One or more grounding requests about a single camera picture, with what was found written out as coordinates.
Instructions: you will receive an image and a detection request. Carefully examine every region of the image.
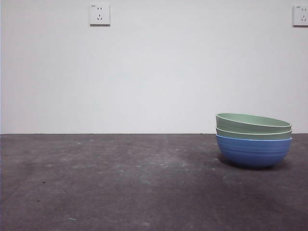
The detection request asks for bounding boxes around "green ribbed bowl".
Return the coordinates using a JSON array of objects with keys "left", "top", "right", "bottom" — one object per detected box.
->
[
  {"left": 216, "top": 126, "right": 293, "bottom": 141},
  {"left": 215, "top": 113, "right": 293, "bottom": 133}
]

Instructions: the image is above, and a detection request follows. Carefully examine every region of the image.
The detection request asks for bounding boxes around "white wall socket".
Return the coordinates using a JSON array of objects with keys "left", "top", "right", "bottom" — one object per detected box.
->
[
  {"left": 90, "top": 3, "right": 111, "bottom": 26},
  {"left": 292, "top": 4, "right": 308, "bottom": 27}
]

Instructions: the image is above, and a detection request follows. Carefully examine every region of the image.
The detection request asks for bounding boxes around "blue ribbed bowl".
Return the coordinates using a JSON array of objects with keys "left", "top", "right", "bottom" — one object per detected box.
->
[{"left": 215, "top": 133, "right": 294, "bottom": 169}]

